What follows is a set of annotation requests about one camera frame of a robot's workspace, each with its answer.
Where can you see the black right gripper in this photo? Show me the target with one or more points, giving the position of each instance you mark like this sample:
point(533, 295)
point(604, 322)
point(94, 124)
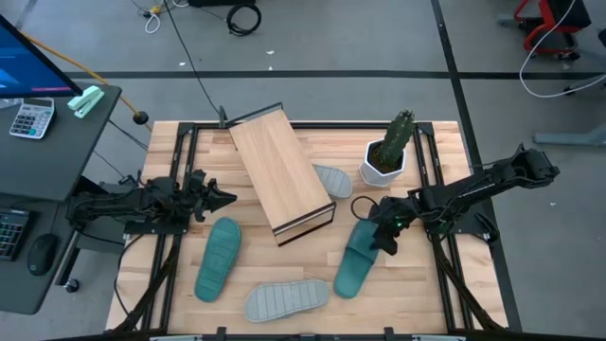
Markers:
point(393, 215)

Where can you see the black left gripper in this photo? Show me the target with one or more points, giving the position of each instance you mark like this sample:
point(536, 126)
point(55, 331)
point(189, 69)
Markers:
point(199, 196)

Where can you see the green rubber slide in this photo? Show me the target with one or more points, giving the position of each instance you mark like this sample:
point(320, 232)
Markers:
point(218, 260)
point(352, 270)

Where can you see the wooden shelf with black frame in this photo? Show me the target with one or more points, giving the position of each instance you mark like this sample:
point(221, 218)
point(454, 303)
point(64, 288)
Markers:
point(279, 170)

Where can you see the grey rubber slide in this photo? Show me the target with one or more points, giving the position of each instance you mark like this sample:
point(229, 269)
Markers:
point(336, 182)
point(284, 300)

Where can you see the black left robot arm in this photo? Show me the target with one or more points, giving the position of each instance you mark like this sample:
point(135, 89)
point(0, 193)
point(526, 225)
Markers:
point(123, 203)

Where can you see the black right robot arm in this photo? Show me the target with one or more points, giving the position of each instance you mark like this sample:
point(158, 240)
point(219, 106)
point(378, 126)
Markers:
point(473, 189)

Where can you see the white plant pot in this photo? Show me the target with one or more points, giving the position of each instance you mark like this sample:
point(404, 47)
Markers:
point(379, 177)

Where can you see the green cactus plant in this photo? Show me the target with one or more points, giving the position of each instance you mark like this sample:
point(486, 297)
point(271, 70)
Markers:
point(395, 137)

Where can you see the mint green stapler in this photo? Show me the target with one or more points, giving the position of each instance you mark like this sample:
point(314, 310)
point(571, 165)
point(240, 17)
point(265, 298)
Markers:
point(85, 102)

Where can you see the black desk caster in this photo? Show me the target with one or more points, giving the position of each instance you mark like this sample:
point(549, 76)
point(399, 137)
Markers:
point(71, 285)

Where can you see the black desk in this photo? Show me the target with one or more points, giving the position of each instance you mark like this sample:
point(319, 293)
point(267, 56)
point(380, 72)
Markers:
point(47, 161)

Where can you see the black computer mouse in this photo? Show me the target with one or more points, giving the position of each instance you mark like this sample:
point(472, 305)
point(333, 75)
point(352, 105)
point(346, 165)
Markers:
point(42, 255)

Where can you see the black box on floor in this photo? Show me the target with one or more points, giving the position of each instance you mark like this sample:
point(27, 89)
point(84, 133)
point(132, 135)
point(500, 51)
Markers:
point(220, 2)

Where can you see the grey desk calculator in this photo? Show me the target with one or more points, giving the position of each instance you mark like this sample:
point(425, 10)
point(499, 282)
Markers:
point(32, 118)

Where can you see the grey table foot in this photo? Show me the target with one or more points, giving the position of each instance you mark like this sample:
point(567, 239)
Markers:
point(568, 138)

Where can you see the black keyboard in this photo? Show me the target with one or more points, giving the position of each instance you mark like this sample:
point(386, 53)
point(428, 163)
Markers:
point(12, 234)

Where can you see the computer monitor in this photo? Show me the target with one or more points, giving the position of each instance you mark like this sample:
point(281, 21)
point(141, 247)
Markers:
point(28, 66)

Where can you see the red and black cart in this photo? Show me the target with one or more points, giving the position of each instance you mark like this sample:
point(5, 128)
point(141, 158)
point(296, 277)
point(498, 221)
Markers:
point(568, 14)

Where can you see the black aluminium rig frame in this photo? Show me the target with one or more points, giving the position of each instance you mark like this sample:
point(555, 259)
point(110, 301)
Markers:
point(331, 125)

